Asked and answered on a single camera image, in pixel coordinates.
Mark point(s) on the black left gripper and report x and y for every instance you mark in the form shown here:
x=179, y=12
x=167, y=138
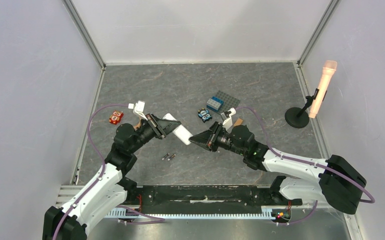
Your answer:
x=161, y=127

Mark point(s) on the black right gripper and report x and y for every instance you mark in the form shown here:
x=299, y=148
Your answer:
x=214, y=139

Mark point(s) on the white remote control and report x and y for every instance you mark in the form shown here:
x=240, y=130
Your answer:
x=181, y=131

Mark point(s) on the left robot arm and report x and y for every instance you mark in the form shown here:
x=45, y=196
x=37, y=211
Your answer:
x=76, y=218

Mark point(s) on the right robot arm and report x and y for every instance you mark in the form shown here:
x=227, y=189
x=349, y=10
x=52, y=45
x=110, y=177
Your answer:
x=332, y=180

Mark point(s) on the large wooden block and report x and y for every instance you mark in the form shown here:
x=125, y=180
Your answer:
x=138, y=125

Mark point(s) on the grey lego brick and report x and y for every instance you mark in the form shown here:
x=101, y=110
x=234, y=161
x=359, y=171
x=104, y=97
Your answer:
x=210, y=106

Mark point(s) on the small brown wooden block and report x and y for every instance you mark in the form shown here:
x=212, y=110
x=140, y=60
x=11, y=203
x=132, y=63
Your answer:
x=238, y=122

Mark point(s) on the blue lego brick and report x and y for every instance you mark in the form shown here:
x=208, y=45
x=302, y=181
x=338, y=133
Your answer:
x=218, y=100

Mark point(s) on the grey lego baseplate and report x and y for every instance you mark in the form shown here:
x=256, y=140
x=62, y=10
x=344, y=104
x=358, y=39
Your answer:
x=228, y=101

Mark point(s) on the red owl toy block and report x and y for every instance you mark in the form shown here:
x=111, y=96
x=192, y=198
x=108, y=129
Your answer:
x=116, y=117

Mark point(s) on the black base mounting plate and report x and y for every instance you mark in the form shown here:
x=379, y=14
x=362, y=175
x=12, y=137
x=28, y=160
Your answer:
x=206, y=199

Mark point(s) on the black microphone stand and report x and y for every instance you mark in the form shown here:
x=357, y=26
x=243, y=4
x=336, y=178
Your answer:
x=300, y=117

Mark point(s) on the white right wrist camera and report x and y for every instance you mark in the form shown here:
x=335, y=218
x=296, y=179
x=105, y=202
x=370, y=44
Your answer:
x=227, y=118

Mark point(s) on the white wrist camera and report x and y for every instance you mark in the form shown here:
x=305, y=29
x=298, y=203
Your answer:
x=138, y=109
x=227, y=118

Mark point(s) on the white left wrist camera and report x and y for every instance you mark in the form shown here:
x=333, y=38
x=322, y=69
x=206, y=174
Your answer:
x=138, y=109

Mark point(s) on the white cable duct strip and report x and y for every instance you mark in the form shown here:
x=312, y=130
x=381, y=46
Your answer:
x=264, y=214

